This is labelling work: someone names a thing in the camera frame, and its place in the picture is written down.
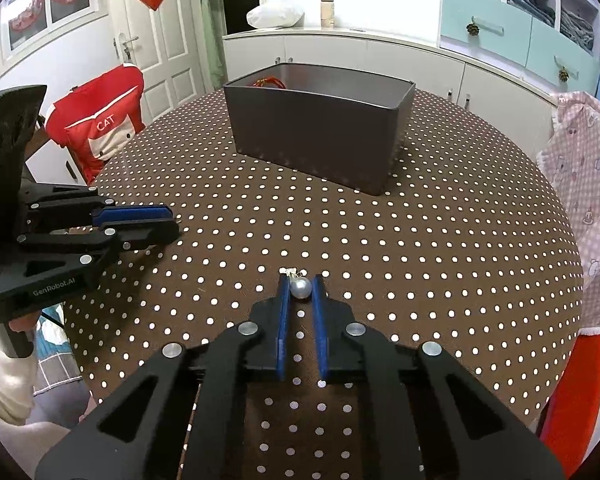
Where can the white sideboard cabinet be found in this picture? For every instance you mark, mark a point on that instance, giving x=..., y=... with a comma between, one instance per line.
x=355, y=52

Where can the grey folded clothes stack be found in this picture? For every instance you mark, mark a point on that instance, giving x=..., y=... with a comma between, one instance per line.
x=577, y=30

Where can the red cloth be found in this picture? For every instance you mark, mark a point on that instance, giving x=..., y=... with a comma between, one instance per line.
x=585, y=400

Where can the teal two-drawer chest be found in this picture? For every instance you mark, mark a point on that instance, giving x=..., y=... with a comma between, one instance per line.
x=505, y=25

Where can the person's left hand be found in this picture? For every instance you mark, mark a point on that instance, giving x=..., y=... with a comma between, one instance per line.
x=22, y=323

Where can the white framed red picture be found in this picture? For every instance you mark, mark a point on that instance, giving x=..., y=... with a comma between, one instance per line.
x=45, y=5

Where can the white pillow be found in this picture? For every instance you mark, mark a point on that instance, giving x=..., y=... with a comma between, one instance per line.
x=275, y=15

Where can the red chair cover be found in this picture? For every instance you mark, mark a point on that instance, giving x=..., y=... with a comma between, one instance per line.
x=105, y=100

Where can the white panel door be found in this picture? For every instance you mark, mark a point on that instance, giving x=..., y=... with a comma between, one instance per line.
x=175, y=35

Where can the person's left forearm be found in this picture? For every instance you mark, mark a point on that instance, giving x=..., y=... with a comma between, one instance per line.
x=5, y=385

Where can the pearl pendant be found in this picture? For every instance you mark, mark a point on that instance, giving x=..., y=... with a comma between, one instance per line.
x=301, y=288

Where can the beige jar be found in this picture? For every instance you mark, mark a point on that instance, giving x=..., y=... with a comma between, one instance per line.
x=327, y=12

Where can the green curtain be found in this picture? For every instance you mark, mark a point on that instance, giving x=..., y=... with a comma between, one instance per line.
x=212, y=25

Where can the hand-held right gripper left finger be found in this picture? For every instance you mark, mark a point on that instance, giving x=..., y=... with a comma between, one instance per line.
x=281, y=330

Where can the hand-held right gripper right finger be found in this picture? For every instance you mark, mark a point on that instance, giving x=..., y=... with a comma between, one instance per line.
x=320, y=330

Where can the grey patterned cloth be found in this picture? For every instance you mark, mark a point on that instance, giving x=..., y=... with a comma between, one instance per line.
x=60, y=380

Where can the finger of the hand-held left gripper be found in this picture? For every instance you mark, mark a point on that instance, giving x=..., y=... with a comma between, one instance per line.
x=150, y=234
x=130, y=214

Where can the white low cabinet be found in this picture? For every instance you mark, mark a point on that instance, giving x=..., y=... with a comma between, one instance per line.
x=55, y=160

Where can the folded jeans stack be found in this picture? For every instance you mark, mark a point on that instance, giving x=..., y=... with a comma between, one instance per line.
x=530, y=2

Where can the grey metal box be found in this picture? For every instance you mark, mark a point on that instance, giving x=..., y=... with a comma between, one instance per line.
x=320, y=140

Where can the pink printed blanket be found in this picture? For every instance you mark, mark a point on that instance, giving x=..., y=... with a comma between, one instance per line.
x=590, y=200

